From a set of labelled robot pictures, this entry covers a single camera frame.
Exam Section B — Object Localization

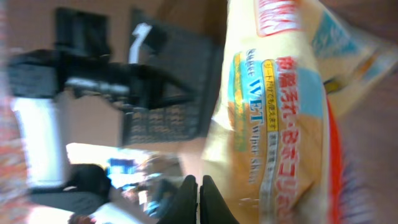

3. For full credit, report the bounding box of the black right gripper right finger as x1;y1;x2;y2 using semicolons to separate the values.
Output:
200;175;239;224

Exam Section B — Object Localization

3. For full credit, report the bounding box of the grey plastic mesh basket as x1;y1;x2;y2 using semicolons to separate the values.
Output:
121;9;224;147

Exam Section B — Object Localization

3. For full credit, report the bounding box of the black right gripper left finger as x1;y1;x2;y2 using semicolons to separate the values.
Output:
157;175;198;224

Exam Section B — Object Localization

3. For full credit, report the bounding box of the yellow cookie snack bag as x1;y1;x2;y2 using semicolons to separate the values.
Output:
202;0;397;223

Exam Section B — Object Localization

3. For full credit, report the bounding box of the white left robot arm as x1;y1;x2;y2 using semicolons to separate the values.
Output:
7;7;195;215

